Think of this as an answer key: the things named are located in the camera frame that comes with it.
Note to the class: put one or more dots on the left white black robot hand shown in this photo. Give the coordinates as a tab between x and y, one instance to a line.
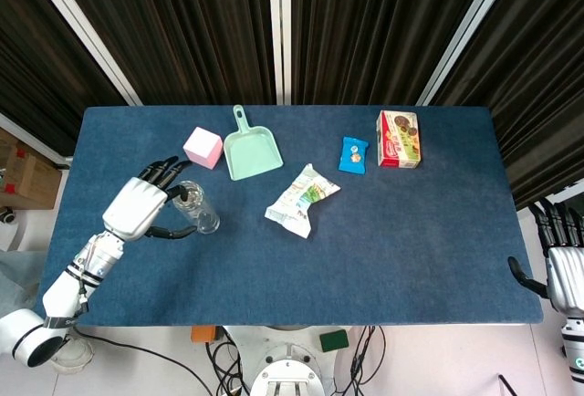
132	209

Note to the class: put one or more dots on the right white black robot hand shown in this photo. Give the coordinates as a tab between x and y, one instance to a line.
566	273

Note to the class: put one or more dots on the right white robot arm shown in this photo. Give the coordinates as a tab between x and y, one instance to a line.
575	350

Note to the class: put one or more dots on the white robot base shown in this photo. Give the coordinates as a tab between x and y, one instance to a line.
292	364

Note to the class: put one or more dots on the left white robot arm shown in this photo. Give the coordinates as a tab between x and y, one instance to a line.
73	286

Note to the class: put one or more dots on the clear glass cup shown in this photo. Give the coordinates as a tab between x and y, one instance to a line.
201	213

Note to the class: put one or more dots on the pink cube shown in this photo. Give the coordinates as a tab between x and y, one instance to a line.
202	147

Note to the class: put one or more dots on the brown cardboard box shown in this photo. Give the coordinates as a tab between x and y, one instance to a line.
27	172

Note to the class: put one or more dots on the mint green dustpan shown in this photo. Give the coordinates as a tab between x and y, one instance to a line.
251	149

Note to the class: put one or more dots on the grey cloth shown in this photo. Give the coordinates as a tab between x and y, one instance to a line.
18	282

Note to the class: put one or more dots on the orange block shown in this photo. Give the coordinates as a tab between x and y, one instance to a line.
203	335

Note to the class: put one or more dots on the clear plastic tub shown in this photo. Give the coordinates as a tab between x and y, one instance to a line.
77	357

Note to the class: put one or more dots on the white green snack bag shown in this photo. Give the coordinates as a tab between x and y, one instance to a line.
301	202

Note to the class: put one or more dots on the dark pleated curtain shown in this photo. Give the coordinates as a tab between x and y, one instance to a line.
538	72
32	49
365	26
182	26

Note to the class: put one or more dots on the blue table mat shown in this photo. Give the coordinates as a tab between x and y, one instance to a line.
365	241

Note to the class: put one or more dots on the red cookie box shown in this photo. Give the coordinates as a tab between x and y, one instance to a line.
398	139

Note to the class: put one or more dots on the small blue snack packet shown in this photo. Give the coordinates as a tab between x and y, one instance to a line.
352	155

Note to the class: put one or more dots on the green block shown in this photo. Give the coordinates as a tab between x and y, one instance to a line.
334	341

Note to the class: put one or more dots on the white frame post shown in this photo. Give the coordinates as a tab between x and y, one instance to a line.
82	26
279	31
470	31

